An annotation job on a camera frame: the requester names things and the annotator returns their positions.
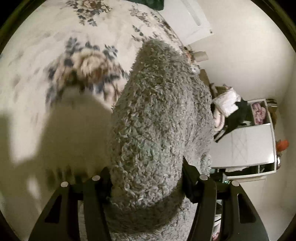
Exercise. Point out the white headboard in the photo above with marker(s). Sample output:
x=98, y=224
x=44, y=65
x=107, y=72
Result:
x=187, y=19

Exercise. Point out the pink blanket in shelf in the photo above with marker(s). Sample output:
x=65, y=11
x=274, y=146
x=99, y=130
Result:
x=259, y=113

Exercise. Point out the floral cream blanket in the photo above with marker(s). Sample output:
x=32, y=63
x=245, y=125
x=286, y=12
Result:
x=62, y=71

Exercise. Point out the black garment on chair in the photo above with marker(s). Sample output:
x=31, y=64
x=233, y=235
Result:
x=234, y=120

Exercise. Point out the dark green folded blanket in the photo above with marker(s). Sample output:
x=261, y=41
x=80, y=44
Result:
x=153, y=4

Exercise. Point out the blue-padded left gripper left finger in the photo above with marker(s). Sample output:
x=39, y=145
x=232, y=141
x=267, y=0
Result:
x=59, y=218

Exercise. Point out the grey fluffy pants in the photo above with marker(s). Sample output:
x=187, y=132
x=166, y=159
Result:
x=162, y=117

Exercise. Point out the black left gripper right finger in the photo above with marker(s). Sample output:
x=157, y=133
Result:
x=239, y=219

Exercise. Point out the white shelf cabinet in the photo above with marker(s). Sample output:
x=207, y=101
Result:
x=248, y=151

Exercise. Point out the white garment on chair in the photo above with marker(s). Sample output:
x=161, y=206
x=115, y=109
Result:
x=226, y=102

